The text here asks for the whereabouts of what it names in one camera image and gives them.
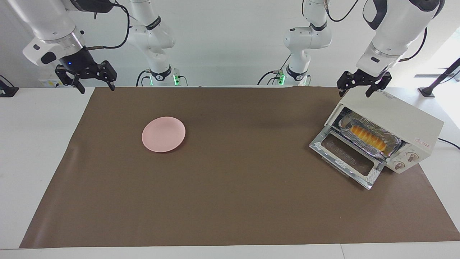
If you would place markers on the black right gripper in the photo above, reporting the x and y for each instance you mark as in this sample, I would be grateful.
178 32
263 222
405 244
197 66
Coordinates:
81 61

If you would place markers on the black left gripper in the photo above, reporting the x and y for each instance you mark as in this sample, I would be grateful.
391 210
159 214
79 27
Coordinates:
361 78

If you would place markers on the aluminium foil tray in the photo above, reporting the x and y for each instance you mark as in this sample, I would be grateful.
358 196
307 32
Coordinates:
390 140

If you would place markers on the brown table mat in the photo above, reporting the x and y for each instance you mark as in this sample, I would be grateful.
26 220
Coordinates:
244 180

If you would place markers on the beige oven knob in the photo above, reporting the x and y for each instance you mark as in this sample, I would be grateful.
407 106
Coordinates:
413 157
399 165

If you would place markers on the white power socket box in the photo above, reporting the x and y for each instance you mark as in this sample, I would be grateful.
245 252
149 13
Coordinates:
48 82

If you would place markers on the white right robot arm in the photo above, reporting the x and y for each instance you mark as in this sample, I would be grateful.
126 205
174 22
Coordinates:
50 21

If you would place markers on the glass oven door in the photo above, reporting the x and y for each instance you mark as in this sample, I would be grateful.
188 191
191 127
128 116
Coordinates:
345 154

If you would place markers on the yellow sliced bread loaf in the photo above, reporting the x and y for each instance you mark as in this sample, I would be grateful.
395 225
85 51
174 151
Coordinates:
368 137

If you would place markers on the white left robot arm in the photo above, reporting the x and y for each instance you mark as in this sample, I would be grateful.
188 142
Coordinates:
395 25

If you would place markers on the cream toaster oven body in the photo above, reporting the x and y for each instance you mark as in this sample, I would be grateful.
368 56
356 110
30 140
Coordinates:
402 117

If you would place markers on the black table clamp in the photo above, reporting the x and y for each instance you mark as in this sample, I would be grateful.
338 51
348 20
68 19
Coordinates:
7 89

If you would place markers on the pink round plate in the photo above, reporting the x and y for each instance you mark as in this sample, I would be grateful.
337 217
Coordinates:
163 133

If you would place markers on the black camera stand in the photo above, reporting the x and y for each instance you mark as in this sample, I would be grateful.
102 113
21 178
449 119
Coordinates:
440 77

